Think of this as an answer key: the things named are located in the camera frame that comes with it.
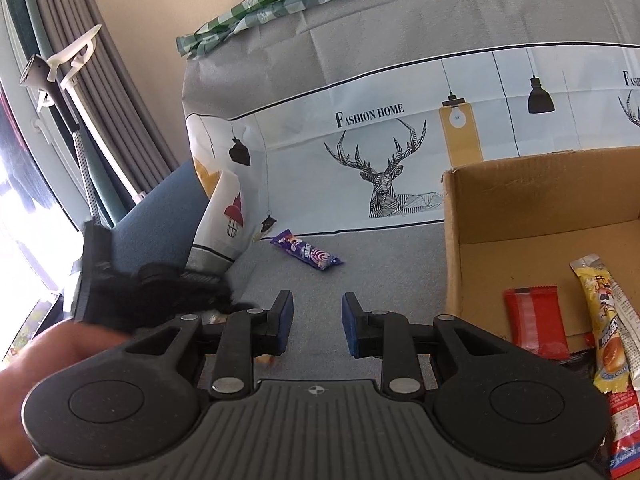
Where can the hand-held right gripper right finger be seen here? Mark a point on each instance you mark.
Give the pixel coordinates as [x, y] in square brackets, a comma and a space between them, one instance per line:
[350, 326]

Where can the small red snack packet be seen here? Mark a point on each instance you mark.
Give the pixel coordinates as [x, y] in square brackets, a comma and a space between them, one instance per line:
[535, 321]

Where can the cardboard box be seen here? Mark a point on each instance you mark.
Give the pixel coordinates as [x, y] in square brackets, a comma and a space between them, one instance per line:
[525, 200]

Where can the white pole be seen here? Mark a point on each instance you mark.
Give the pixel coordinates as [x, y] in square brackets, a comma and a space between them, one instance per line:
[107, 145]

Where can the window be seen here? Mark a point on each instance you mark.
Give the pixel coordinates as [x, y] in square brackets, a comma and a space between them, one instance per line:
[20, 220]

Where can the purple candy packet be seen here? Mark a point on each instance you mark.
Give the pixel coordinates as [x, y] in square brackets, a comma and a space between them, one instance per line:
[305, 250]

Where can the yellow snack packet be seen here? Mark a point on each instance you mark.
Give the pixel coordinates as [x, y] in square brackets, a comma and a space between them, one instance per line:
[600, 320]

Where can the white plastic clip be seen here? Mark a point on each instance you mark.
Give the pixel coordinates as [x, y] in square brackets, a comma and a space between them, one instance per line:
[75, 52]

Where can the grey dotted pole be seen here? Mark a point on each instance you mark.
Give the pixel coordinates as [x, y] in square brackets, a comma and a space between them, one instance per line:
[80, 155]

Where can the grey curtain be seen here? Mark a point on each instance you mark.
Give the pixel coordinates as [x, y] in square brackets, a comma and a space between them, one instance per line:
[100, 0]

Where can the deer printed sofa cover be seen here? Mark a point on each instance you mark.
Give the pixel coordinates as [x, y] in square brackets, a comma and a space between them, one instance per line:
[400, 260]

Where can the person's left hand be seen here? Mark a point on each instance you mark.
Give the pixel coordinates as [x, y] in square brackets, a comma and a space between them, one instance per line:
[45, 390]

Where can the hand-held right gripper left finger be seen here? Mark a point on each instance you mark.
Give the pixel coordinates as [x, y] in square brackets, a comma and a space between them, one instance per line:
[286, 316]

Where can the large red snack packet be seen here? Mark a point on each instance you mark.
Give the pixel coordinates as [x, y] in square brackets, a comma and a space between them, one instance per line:
[625, 430]

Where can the green checked cloth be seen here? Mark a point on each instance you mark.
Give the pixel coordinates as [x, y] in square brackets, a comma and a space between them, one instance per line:
[260, 5]

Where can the blue cushion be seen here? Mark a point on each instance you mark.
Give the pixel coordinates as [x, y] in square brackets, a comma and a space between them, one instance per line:
[160, 210]

